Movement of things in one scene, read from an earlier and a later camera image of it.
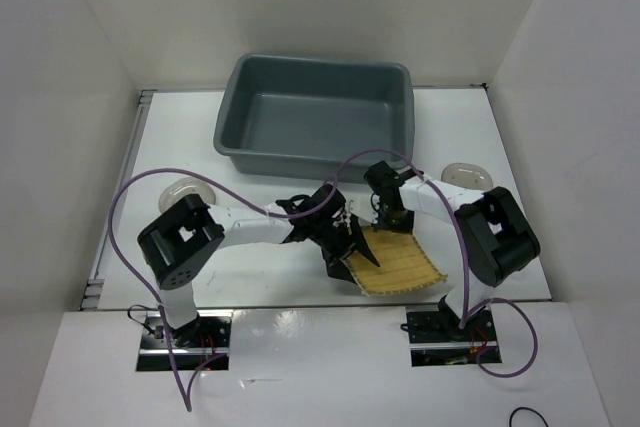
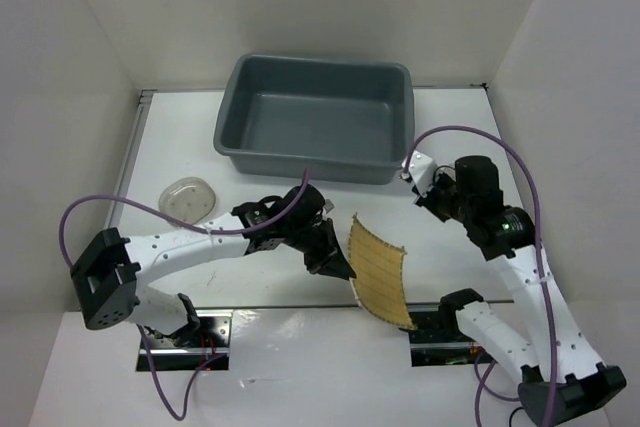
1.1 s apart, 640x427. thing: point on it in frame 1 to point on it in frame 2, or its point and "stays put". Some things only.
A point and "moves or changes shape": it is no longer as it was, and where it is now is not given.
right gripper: (405, 227) to (427, 201)
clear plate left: (183, 188) stays put
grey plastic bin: (301, 118) stays put
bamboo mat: (402, 263) moves or changes shape
